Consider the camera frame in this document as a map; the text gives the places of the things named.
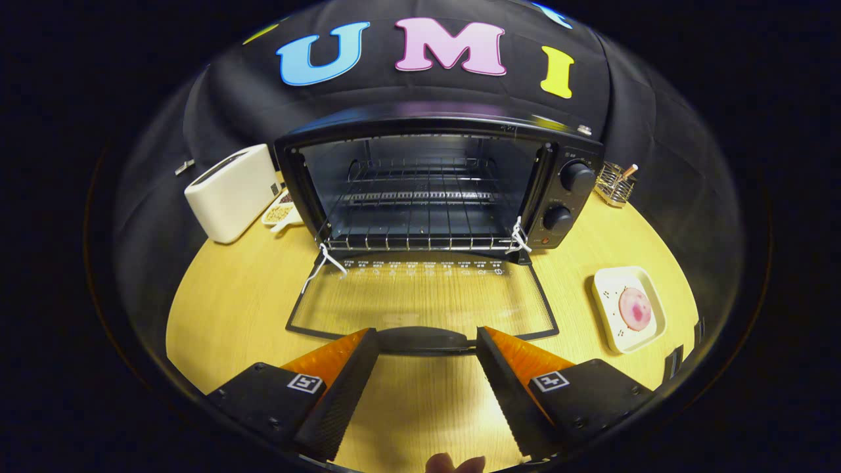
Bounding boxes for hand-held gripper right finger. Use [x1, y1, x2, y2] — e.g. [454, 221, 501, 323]
[475, 326, 656, 461]

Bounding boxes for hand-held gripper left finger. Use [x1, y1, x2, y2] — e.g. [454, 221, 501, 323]
[207, 327, 380, 462]

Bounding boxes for cream square plate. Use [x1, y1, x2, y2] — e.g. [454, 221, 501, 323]
[591, 265, 667, 355]

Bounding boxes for pink round food slice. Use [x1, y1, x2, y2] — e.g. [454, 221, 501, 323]
[618, 286, 653, 331]

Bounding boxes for black toaster oven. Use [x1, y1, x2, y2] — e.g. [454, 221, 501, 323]
[273, 105, 605, 357]

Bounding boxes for white bread toaster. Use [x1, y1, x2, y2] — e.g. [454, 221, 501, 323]
[184, 143, 282, 245]

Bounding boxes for small dish of nuts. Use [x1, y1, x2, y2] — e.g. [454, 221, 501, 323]
[261, 189, 304, 234]

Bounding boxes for white cord tie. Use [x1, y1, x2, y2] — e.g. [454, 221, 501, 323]
[301, 243, 349, 295]
[505, 217, 532, 256]

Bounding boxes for wire oven rack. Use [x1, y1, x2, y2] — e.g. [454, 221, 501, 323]
[322, 156, 526, 254]

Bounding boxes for wire mesh holder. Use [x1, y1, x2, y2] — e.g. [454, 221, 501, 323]
[595, 161, 638, 209]

